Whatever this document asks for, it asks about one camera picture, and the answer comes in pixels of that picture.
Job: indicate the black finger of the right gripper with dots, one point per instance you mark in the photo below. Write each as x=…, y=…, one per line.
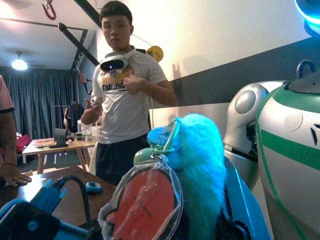
x=184, y=230
x=228, y=222

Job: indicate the orange tag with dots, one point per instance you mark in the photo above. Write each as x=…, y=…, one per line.
x=145, y=200

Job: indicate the pale green round charm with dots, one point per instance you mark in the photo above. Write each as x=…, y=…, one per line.
x=142, y=156

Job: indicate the red crane hook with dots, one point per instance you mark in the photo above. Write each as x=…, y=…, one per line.
x=51, y=16

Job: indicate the white green striped robot torso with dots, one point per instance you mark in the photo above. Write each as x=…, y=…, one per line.
x=287, y=175

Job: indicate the small blue handheld device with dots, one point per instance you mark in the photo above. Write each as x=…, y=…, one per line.
x=93, y=187

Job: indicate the dark brown wooden table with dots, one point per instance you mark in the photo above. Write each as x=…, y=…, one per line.
x=72, y=200

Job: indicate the man in white T-shirt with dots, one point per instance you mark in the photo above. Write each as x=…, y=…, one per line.
x=120, y=112

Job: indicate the clear plastic container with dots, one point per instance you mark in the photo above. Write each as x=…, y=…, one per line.
x=86, y=132

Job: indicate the grey curved stand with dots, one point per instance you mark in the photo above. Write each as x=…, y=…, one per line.
x=60, y=136

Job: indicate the white hand controller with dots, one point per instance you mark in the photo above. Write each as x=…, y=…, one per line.
x=94, y=101

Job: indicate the clothes rack with dark garments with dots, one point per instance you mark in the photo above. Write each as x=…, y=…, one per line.
x=75, y=113

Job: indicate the light wooden table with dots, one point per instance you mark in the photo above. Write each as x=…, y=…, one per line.
x=35, y=147

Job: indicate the yellow round reel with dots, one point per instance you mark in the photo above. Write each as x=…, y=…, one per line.
x=156, y=53

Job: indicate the white VR headset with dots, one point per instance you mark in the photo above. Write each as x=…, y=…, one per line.
x=111, y=63

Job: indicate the pink bag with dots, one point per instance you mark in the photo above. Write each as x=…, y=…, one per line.
x=23, y=143

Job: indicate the grey blue curtain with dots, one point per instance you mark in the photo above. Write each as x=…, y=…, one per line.
x=37, y=100

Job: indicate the person in pink shirt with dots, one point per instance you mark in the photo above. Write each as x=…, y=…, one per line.
x=8, y=140

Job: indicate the robot head with blue light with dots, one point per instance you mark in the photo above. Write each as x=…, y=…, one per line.
x=312, y=15

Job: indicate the round ceiling lamp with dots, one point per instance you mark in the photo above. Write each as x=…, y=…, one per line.
x=19, y=64

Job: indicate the black metal gantry frame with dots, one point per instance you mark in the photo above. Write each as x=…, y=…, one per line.
x=72, y=37

